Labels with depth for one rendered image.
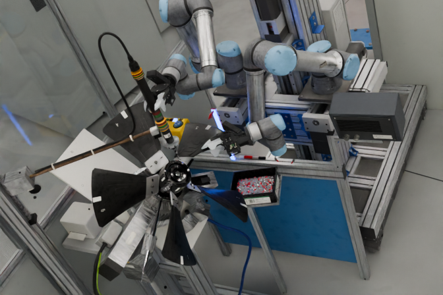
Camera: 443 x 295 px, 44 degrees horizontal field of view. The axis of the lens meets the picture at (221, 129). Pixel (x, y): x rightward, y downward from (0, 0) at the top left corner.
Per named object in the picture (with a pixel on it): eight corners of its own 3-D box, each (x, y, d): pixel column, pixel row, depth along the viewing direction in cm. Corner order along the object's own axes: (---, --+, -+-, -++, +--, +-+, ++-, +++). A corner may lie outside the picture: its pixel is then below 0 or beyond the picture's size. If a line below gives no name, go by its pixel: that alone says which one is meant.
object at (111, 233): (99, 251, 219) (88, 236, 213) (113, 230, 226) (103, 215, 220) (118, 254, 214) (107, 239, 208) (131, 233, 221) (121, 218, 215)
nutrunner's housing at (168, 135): (169, 152, 222) (124, 60, 194) (169, 146, 225) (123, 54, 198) (178, 149, 221) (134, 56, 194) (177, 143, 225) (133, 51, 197)
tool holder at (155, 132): (159, 153, 219) (150, 135, 213) (158, 143, 225) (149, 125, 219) (180, 145, 219) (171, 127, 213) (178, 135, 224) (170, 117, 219)
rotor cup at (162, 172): (172, 207, 223) (185, 196, 213) (143, 187, 221) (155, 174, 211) (187, 182, 232) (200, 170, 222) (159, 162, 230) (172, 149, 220)
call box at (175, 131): (160, 145, 279) (153, 130, 273) (169, 132, 286) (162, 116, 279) (186, 147, 271) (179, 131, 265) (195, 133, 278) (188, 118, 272)
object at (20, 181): (10, 198, 218) (-1, 184, 213) (13, 187, 224) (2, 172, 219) (34, 189, 218) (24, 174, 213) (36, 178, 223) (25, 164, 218)
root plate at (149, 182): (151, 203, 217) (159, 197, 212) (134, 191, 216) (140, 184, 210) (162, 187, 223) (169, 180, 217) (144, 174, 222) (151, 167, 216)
